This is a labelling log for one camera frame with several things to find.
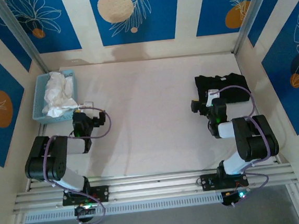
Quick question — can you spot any white t-shirt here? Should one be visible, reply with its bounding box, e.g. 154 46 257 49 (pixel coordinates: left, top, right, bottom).
38 69 80 119

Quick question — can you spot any folded black t-shirt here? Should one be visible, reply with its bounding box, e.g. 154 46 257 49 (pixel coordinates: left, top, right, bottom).
194 70 251 107

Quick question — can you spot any pale table cover sheet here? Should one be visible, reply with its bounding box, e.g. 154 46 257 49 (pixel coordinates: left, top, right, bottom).
34 48 280 185

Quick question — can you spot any light blue plastic basket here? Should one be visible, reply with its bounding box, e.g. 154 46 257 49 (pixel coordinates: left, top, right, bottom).
28 68 81 125

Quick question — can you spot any black left controller board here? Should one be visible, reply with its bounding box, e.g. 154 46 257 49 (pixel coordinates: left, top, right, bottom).
73 203 99 224

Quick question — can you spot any black controller board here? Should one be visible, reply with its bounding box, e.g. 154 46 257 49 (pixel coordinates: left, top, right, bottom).
73 203 99 224
220 188 253 208

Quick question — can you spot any black right controller board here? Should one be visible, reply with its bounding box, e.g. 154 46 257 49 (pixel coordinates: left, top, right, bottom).
220 188 253 208

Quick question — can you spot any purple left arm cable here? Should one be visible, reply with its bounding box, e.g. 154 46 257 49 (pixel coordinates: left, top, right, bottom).
38 104 121 224

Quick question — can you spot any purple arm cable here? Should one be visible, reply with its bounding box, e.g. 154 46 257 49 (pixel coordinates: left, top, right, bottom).
215 82 276 208
38 104 121 224

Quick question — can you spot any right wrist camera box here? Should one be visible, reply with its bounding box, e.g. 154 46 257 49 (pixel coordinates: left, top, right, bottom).
205 88 221 107

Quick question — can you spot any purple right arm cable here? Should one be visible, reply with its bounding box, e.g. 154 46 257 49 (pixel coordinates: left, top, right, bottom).
215 82 276 208

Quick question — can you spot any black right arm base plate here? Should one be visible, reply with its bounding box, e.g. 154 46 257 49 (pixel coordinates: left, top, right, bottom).
199 170 250 192

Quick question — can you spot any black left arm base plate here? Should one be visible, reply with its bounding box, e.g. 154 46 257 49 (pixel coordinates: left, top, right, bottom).
61 185 111 207

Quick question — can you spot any aluminium rail frame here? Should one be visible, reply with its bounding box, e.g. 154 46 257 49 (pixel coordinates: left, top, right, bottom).
10 160 299 215

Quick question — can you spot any white slotted cable duct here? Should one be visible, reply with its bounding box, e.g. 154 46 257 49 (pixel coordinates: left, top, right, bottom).
24 192 224 224

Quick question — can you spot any aluminium corner post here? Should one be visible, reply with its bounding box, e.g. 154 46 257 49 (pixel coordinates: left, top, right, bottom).
0 0 50 77
228 0 277 55

